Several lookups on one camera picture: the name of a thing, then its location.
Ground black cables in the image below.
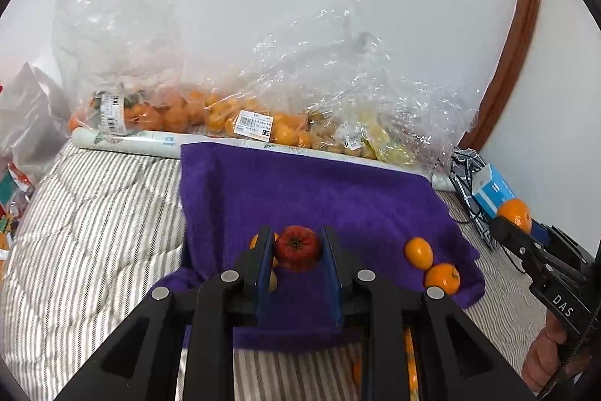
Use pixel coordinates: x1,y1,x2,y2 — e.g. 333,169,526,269
448,150,531,275

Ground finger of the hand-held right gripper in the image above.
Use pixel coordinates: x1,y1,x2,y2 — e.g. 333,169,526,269
491,217,557,284
533,222,595,284

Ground white paper roll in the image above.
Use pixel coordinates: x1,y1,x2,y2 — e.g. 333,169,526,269
70,127,454,191

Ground teal snack packet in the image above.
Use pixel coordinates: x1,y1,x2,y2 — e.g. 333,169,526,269
0,176,20,214

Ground clear bag of yellow fruit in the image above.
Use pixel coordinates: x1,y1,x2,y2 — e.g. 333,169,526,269
357,72,480,179

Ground purple towel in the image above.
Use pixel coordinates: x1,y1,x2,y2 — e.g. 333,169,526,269
180,142,486,352

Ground wooden door frame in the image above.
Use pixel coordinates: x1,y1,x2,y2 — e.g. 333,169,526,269
458,0,545,153

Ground red and white snack packet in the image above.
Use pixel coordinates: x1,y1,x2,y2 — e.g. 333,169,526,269
7,163,36,195

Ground clear bag of leafy tangerines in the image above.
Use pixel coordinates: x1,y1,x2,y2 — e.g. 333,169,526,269
51,0,189,136

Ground white plastic bag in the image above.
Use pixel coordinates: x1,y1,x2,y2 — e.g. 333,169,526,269
0,62,71,176

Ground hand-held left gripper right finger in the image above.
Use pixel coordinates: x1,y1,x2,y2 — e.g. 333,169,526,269
322,226,538,401

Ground black tether cable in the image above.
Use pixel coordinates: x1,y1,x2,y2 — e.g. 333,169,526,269
538,326,590,399

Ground person's right hand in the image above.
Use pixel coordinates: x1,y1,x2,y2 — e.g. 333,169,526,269
521,320,572,393

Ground blue and white box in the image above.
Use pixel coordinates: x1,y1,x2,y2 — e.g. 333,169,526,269
472,163,516,218

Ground small red tomato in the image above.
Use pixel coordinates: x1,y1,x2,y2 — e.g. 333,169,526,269
273,225,324,272

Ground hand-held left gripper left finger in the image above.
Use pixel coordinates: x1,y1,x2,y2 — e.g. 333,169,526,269
54,226,278,401

